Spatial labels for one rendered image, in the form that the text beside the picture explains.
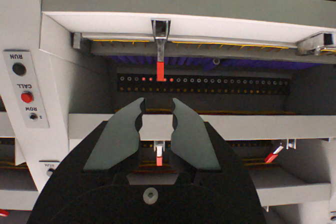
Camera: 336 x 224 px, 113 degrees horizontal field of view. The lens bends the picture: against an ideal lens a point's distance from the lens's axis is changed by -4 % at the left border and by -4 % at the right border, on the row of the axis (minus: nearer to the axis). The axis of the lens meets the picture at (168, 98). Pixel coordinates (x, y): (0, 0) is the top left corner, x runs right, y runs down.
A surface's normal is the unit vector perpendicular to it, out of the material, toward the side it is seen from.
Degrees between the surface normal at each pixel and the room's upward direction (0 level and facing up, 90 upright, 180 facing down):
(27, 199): 107
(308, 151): 90
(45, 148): 90
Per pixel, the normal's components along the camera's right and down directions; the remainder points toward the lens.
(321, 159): -1.00, -0.02
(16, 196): 0.05, 0.00
